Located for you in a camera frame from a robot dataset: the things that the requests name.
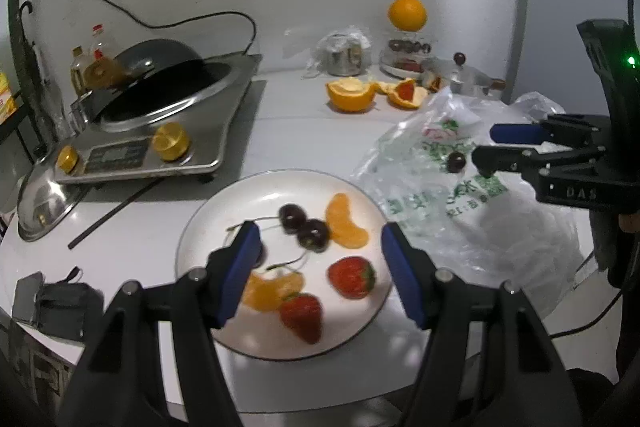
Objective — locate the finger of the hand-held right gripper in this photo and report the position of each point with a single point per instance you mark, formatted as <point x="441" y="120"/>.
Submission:
<point x="500" y="159"/>
<point x="515" y="133"/>

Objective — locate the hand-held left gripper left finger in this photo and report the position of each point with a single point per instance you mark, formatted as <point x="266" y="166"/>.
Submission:
<point x="242" y="267"/>

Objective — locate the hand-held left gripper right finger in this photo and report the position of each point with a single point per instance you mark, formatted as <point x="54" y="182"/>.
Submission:
<point x="400" y="272"/>

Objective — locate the peeled orange segment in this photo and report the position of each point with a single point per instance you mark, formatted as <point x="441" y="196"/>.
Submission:
<point x="345" y="222"/>
<point x="272" y="291"/>

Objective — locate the dark red cherry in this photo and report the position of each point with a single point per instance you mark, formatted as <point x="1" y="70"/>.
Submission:
<point x="313" y="234"/>
<point x="291" y="217"/>
<point x="456" y="162"/>

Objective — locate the red strawberry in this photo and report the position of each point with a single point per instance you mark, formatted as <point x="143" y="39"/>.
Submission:
<point x="301" y="317"/>
<point x="351" y="278"/>

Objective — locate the white plate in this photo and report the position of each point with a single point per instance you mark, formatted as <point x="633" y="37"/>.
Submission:
<point x="300" y="194"/>

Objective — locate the clear printed plastic bag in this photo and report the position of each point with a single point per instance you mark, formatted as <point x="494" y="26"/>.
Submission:
<point x="450" y="227"/>

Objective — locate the steel pot with brown knob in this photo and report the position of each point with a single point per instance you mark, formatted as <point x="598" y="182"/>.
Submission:
<point x="467" y="79"/>

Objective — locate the orange peel with red flesh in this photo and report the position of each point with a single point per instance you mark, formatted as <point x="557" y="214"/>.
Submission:
<point x="407" y="94"/>

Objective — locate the steel induction cooker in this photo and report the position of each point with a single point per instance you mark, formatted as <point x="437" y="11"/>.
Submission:
<point x="210" y="142"/>

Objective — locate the glass bowl of fruit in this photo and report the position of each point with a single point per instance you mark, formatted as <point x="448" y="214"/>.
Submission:
<point x="405" y="57"/>

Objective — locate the row of small dark cherries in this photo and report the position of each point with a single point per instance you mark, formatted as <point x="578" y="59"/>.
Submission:
<point x="409" y="46"/>

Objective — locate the black stick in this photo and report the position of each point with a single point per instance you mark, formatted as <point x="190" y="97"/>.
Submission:
<point x="115" y="214"/>

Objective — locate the large gold knob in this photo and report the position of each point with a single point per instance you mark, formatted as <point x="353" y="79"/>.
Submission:
<point x="171" y="142"/>

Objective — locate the whole orange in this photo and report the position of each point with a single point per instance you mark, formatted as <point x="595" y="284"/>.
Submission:
<point x="407" y="13"/>

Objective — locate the cup-shaped orange peel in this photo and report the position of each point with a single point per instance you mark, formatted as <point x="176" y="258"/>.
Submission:
<point x="350" y="97"/>

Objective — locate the black pouch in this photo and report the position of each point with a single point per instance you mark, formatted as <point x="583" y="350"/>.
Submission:
<point x="70" y="309"/>

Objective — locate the steel cup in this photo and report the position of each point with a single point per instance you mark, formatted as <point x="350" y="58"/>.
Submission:
<point x="344" y="57"/>

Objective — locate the small gold knob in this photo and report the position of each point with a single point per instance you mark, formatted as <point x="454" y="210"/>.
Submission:
<point x="67" y="158"/>

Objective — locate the steel pot lid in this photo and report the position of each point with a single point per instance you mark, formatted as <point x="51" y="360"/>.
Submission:
<point x="42" y="202"/>

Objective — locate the small clear plastic bag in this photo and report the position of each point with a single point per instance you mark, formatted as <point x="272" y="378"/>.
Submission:
<point x="315" y="57"/>

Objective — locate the small grey box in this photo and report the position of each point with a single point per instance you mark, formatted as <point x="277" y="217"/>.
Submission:
<point x="27" y="299"/>

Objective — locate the yellow cap oil bottle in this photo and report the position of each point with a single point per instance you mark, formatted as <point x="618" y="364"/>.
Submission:
<point x="78" y="69"/>

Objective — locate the black metal rack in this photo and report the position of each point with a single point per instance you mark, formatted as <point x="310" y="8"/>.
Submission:
<point x="22" y="122"/>

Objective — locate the red cap bottle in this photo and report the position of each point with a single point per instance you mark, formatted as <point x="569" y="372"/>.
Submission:
<point x="100" y="43"/>

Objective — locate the yellow package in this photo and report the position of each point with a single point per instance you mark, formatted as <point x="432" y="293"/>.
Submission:
<point x="5" y="97"/>

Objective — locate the dark vertical pipe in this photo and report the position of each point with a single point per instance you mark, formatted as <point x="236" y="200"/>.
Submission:
<point x="17" y="32"/>

